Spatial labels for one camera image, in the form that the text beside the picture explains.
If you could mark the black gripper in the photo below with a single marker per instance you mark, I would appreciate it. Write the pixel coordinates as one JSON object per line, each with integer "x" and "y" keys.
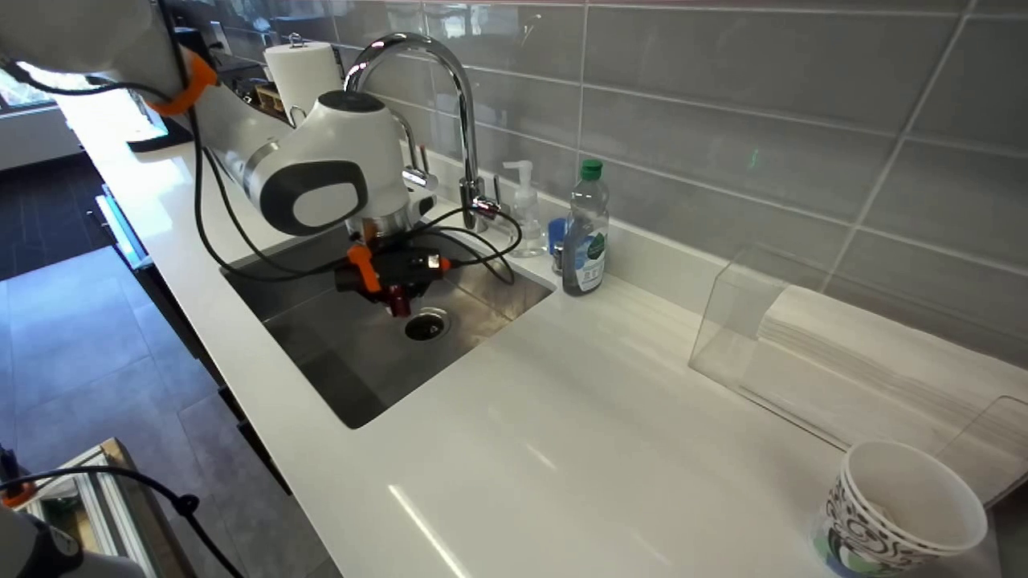
{"x": 388, "y": 264}

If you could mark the red and white mug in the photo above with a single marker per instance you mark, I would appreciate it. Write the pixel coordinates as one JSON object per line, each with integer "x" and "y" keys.
{"x": 399, "y": 303}

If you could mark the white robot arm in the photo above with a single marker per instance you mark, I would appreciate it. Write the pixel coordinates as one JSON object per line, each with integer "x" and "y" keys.
{"x": 332, "y": 162}

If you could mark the round sink drain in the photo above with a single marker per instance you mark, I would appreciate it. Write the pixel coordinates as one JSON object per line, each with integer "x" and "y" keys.
{"x": 426, "y": 329}

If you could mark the stainless steel sink basin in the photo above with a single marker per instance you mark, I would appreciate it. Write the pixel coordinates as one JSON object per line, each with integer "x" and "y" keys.
{"x": 323, "y": 363}

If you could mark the small chrome faucet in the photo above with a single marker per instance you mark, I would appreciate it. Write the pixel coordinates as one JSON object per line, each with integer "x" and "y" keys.
{"x": 426, "y": 182}

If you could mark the tall chrome gooseneck faucet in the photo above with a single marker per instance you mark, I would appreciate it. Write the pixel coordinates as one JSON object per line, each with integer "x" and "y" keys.
{"x": 466, "y": 162}

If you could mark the clear soap pump bottle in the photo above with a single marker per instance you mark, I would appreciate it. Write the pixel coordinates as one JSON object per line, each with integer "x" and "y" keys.
{"x": 520, "y": 221}

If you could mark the green-capped dish soap bottle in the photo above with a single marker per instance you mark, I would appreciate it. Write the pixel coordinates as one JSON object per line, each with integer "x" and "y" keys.
{"x": 581, "y": 253}

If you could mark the white paper towel roll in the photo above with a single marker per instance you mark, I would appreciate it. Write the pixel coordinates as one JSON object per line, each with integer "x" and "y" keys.
{"x": 307, "y": 76}

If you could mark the dark lower cabinet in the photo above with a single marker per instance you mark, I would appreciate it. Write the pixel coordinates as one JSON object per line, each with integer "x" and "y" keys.
{"x": 266, "y": 501}

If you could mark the black flat device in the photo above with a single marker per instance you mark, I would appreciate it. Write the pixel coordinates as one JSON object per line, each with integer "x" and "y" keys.
{"x": 148, "y": 133}

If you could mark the clear acrylic stand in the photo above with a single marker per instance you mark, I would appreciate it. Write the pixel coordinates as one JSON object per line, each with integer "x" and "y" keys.
{"x": 738, "y": 323}

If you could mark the white side cabinet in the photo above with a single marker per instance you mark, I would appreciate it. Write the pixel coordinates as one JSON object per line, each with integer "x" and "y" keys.
{"x": 36, "y": 133}

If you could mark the orange clip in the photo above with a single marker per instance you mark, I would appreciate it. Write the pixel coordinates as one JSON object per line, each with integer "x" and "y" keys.
{"x": 18, "y": 497}

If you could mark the patterned paper cup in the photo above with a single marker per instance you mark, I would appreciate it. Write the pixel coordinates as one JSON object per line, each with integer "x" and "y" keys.
{"x": 910, "y": 501}

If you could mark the white metal frame cart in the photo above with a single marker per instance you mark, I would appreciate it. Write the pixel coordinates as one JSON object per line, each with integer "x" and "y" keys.
{"x": 100, "y": 515}

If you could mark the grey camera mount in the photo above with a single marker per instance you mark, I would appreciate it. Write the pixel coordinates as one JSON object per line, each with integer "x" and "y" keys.
{"x": 34, "y": 546}

